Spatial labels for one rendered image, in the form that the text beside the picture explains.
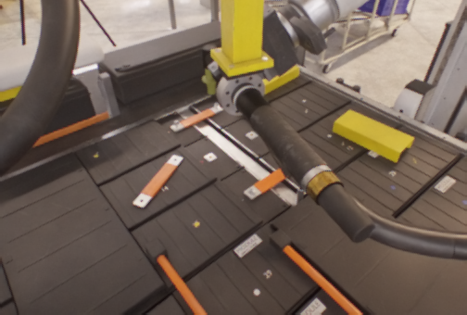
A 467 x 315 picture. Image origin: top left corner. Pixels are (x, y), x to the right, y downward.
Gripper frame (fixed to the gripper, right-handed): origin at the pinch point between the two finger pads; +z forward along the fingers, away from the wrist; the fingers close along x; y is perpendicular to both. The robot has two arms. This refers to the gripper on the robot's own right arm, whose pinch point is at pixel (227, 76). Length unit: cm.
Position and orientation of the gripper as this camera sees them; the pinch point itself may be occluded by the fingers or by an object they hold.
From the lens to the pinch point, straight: 67.5
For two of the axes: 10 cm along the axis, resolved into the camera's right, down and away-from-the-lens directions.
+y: -4.0, -5.8, 7.1
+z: -7.9, 6.1, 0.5
